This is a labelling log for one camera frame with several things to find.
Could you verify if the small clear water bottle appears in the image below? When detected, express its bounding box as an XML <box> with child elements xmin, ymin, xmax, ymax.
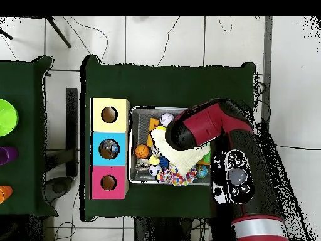
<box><xmin>100</xmin><ymin>139</ymin><xmax>120</xmax><ymax>159</ymax></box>

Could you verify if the silver mesh bin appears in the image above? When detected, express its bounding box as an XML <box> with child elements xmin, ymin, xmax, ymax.
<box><xmin>128</xmin><ymin>106</ymin><xmax>212</xmax><ymax>187</ymax></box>

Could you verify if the wooden box with three holes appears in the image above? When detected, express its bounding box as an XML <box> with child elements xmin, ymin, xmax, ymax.
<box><xmin>90</xmin><ymin>97</ymin><xmax>131</xmax><ymax>200</ymax></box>

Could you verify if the white toy baseball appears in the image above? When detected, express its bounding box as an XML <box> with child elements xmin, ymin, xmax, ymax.
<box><xmin>160</xmin><ymin>112</ymin><xmax>175</xmax><ymax>127</ymax></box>

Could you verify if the orange toy basketball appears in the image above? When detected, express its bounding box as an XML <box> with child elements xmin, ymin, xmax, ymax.
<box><xmin>135</xmin><ymin>144</ymin><xmax>150</xmax><ymax>159</ymax></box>

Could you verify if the cream waffle cloth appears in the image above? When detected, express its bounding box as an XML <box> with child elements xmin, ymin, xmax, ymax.
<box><xmin>150</xmin><ymin>127</ymin><xmax>211</xmax><ymax>176</ymax></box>

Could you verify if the colourful patterned cloth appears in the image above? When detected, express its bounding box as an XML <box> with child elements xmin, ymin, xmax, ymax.
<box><xmin>155</xmin><ymin>165</ymin><xmax>199</xmax><ymax>186</ymax></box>

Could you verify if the black tripod leg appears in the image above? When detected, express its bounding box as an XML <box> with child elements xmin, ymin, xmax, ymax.
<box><xmin>45</xmin><ymin>16</ymin><xmax>73</xmax><ymax>49</ymax></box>

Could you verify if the dark green side tablecloth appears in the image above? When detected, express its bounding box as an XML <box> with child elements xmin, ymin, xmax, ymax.
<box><xmin>0</xmin><ymin>55</ymin><xmax>59</xmax><ymax>218</ymax></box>

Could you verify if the bright green bowl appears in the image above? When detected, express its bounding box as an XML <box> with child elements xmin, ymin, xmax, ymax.
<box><xmin>0</xmin><ymin>98</ymin><xmax>19</xmax><ymax>137</ymax></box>

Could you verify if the purple plastic cup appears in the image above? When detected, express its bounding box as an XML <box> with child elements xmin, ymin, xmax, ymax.
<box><xmin>0</xmin><ymin>146</ymin><xmax>19</xmax><ymax>166</ymax></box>

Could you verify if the orange plastic cup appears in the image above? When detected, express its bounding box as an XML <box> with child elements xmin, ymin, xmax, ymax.
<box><xmin>0</xmin><ymin>185</ymin><xmax>13</xmax><ymax>205</ymax></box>

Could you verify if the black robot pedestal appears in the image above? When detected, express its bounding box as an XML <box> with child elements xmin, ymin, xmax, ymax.
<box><xmin>134</xmin><ymin>217</ymin><xmax>211</xmax><ymax>241</ymax></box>

